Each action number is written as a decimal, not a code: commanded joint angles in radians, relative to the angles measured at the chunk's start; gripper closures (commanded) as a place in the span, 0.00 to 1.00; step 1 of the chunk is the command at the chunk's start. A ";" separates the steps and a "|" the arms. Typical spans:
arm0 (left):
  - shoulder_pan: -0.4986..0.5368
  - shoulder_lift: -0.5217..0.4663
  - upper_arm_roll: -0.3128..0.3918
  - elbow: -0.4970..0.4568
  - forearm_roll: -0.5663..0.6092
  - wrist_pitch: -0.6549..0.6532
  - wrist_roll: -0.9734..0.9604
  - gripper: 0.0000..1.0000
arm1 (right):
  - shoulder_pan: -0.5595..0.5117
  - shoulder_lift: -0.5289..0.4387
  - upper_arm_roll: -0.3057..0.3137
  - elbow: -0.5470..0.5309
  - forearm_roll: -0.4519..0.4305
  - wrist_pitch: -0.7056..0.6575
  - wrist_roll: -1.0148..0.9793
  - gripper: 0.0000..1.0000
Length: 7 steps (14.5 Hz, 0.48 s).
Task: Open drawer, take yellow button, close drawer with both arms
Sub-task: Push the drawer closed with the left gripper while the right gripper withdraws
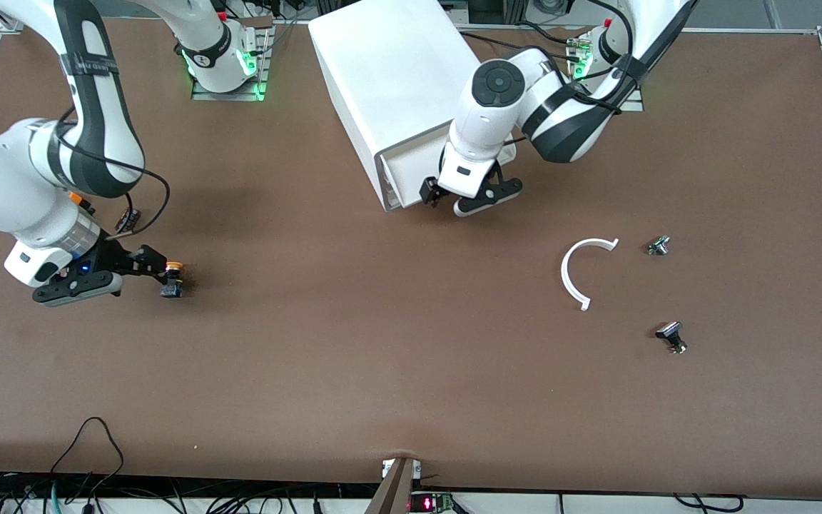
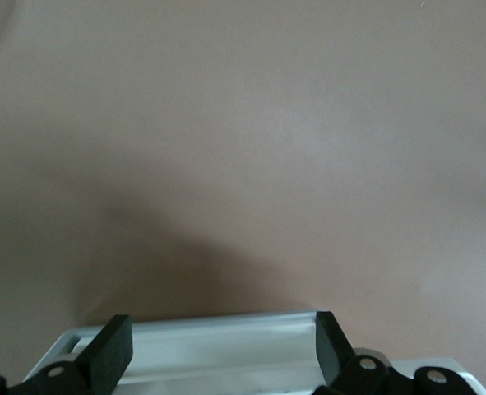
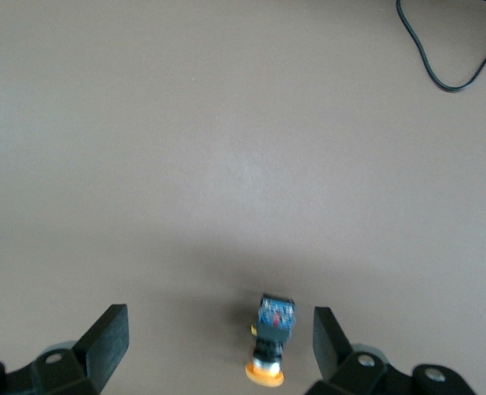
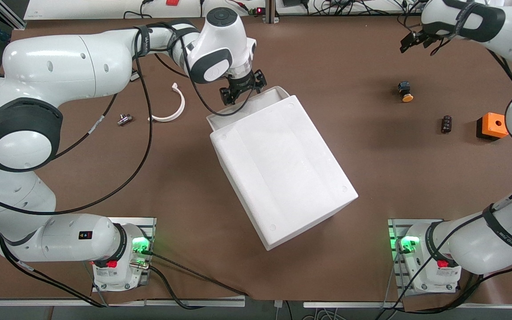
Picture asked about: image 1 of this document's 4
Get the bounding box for metal base plate right arm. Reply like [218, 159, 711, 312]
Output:
[190, 18, 274, 102]

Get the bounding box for black right camera bracket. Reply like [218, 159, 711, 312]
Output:
[31, 243, 142, 306]

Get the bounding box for black silver metal key part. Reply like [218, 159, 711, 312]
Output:
[654, 321, 689, 355]

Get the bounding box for white drawer cabinet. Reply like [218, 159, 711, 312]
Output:
[308, 0, 519, 213]

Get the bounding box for thin black looped cable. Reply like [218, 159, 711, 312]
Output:
[49, 417, 126, 478]

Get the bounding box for black left camera bracket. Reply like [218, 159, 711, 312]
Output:
[479, 161, 524, 211]

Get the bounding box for black cable to arm base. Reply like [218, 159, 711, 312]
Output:
[460, 31, 533, 52]

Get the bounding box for white drawer holding orange button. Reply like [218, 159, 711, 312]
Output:
[381, 132, 519, 210]

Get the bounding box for circuit board with red display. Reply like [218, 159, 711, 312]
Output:
[410, 491, 456, 514]

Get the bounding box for black camera bracket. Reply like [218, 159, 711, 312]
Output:
[31, 243, 142, 306]
[479, 161, 524, 211]

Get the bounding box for white curved plastic arc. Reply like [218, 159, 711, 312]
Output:
[560, 237, 620, 312]

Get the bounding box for orange capped push button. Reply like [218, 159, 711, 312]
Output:
[161, 261, 186, 299]

